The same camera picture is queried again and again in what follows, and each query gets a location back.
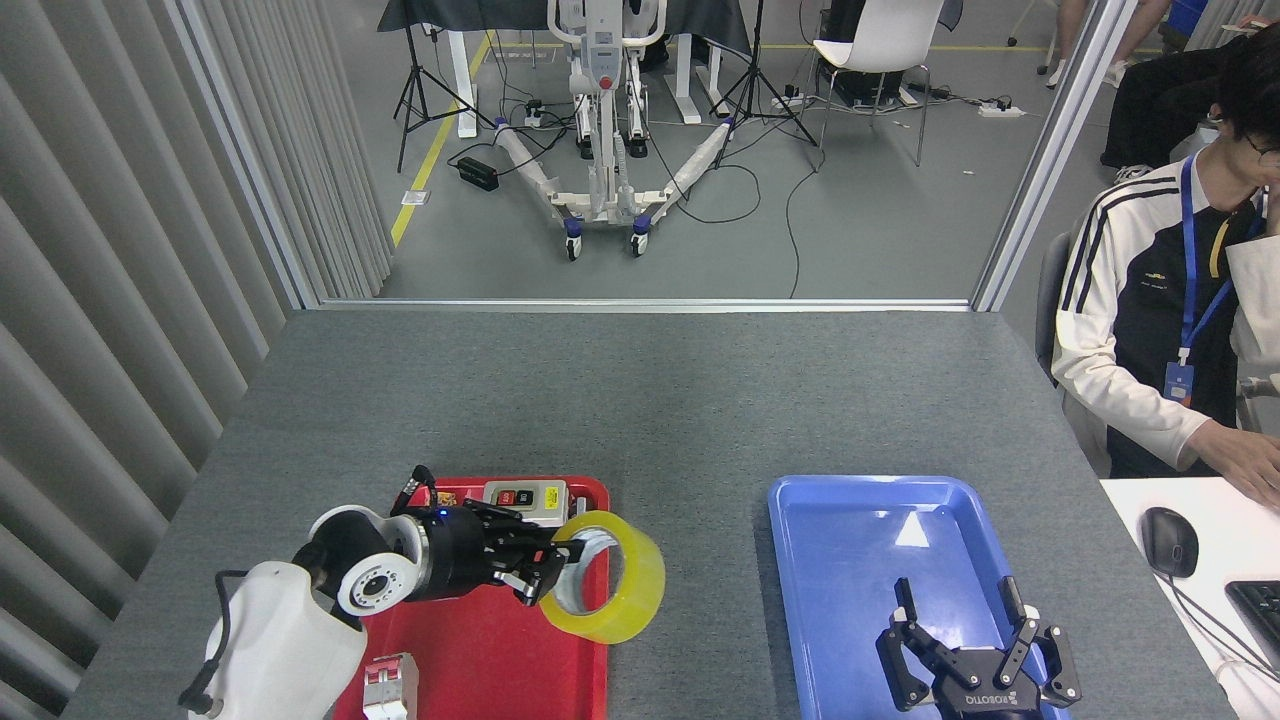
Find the silver frame rail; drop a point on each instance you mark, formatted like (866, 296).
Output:
(640, 304)

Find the grey office chair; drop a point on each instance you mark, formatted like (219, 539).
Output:
(1052, 290)

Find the yellow tape roll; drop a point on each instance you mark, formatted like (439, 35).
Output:
(635, 590)

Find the standing person's legs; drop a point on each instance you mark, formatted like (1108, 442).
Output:
(1068, 30)

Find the person's right hand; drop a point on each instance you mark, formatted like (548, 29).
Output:
(1245, 460)

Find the white circuit breaker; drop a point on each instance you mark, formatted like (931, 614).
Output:
(390, 690)

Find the black keyboard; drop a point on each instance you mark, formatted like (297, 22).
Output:
(1262, 615)

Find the white chair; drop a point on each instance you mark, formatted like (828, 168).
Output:
(880, 40)

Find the black computer mouse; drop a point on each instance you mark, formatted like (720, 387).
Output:
(1170, 540)

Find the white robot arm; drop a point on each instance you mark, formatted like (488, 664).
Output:
(280, 640)

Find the blue plastic tray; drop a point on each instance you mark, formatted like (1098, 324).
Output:
(840, 590)

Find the red plastic tray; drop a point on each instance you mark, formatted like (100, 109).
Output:
(480, 660)

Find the white stand on wheels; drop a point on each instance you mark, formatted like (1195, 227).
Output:
(605, 190)

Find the grey two-button switch box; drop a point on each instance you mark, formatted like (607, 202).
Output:
(540, 493)

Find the silver frame post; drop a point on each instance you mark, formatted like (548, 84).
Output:
(245, 160)
(1050, 150)

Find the white desk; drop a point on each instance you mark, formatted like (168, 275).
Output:
(1220, 530)

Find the black power adapter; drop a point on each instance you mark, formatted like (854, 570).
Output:
(478, 174)

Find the black tripod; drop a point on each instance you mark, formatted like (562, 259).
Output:
(412, 80)
(755, 80)

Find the white power strip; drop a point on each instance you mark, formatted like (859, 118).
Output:
(1000, 110)

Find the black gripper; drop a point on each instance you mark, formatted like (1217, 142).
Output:
(990, 700)
(460, 555)

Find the table with black cloth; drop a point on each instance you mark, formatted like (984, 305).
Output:
(700, 15)

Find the seated person in black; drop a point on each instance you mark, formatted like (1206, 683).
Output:
(1160, 100)

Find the person's right forearm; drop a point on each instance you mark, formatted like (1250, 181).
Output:
(1120, 395)

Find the small silver metal part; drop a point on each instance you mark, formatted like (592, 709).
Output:
(578, 505)

